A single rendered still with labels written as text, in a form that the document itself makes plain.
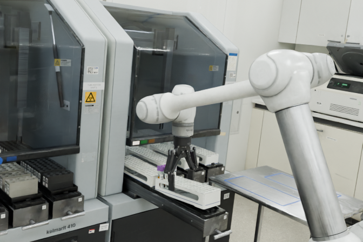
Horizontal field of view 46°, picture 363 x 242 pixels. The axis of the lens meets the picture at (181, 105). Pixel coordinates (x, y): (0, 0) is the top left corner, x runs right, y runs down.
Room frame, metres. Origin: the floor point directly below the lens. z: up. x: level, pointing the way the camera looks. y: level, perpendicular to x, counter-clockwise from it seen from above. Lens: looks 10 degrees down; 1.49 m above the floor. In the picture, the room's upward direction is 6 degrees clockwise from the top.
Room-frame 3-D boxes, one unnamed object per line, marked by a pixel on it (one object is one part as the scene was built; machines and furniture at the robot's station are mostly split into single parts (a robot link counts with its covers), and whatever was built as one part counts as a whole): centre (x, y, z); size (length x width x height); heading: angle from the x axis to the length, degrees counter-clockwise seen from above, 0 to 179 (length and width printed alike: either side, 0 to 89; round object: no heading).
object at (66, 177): (1.65, 0.46, 0.85); 0.12 x 0.02 x 0.06; 134
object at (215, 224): (1.79, 0.04, 0.78); 0.73 x 0.14 x 0.09; 44
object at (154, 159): (2.10, 0.13, 0.83); 0.30 x 0.10 x 0.06; 44
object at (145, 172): (1.92, 0.16, 0.83); 0.30 x 0.10 x 0.06; 44
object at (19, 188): (1.54, 0.57, 0.85); 0.12 x 0.02 x 0.06; 134
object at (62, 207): (1.82, 0.62, 0.78); 0.73 x 0.14 x 0.09; 44
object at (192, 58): (2.26, 0.17, 1.28); 0.61 x 0.51 x 0.63; 134
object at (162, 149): (2.21, 0.02, 0.83); 0.30 x 0.10 x 0.06; 44
